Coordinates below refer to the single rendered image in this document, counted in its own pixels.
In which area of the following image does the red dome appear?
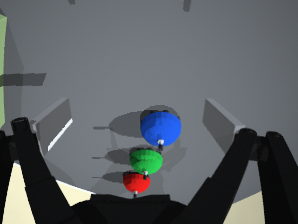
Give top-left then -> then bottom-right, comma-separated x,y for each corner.
123,172 -> 150,198

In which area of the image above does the green dome bell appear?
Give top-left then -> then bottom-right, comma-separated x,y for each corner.
130,147 -> 163,180

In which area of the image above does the blue bell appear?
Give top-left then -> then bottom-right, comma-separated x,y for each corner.
140,110 -> 181,151

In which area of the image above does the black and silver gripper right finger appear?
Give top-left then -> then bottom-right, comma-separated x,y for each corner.
170,98 -> 298,224

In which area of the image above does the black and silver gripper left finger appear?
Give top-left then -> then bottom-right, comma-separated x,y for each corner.
0,97 -> 83,224

